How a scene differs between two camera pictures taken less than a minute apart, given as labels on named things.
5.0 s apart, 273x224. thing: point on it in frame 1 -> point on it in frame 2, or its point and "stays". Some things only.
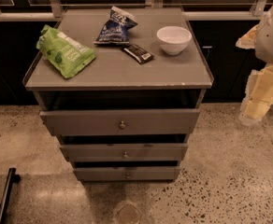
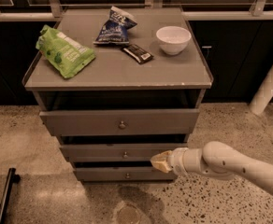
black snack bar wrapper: x=138 y=53 stays
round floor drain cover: x=128 y=214 stays
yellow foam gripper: x=272 y=37 -> x=178 y=161
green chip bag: x=67 y=56 stays
